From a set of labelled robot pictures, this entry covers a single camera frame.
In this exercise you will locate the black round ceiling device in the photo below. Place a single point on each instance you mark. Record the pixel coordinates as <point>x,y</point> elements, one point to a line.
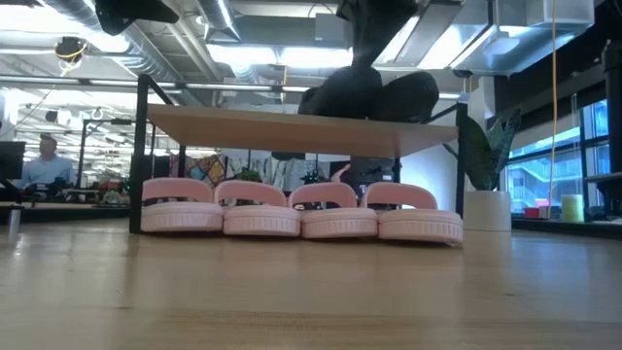
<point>70,48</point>

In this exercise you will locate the black upright post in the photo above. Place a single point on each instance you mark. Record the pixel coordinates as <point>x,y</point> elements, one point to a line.
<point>613,121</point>

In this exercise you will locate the silver metal post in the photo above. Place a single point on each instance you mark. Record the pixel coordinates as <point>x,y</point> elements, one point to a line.
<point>14,221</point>

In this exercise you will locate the grey rectangular air duct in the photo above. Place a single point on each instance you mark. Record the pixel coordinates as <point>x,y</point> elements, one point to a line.
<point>291,31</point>

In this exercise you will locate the green plant in white pot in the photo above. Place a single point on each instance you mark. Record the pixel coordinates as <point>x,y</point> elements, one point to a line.
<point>486,211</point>

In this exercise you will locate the pink slide sandal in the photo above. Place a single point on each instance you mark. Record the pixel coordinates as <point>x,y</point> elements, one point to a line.
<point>337,223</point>
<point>182,216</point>
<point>420,226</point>
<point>262,221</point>

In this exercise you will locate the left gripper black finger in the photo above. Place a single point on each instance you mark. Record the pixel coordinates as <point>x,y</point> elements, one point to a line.
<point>131,10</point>

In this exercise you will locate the person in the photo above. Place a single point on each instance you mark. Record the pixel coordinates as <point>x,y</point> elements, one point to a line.
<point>46,170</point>

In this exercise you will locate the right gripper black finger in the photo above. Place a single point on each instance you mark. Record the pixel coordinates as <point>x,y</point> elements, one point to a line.
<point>368,46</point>

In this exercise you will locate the red box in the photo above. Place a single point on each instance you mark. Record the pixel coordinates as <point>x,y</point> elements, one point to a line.
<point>532,213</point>

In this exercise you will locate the yellow-green cylinder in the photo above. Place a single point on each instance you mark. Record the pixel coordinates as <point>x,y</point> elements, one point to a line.
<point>572,209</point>

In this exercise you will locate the grey patterned fabric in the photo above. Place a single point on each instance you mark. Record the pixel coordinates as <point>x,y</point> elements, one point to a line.
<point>291,172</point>

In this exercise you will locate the large silver round duct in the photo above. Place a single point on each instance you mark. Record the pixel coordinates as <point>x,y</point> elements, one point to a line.
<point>146,53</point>

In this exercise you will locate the black slide sandal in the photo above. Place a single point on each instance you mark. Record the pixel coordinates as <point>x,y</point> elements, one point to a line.
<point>410,97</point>
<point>340,94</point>

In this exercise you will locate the large glass window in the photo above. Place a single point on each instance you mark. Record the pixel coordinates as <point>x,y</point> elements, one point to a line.
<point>529,180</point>

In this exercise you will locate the bright ceiling light strip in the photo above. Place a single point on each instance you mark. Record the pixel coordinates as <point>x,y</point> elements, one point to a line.
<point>291,57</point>

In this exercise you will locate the wooden shelf with black legs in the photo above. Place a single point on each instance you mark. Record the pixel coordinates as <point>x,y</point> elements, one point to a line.
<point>291,131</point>

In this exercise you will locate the large silver rectangular duct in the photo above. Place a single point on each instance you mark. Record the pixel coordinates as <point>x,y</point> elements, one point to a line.
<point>534,44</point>

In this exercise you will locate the black machine cabinet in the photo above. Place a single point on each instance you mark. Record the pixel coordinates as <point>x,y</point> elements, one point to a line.
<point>374,170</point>

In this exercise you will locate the colourful patterned fabric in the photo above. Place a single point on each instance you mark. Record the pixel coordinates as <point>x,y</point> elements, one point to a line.
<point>209,170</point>

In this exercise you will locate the silver round air duct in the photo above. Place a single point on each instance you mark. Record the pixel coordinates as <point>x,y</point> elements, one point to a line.
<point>218,19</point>

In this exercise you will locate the black computer monitor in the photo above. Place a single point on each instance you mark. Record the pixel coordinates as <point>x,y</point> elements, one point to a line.
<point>12,160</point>

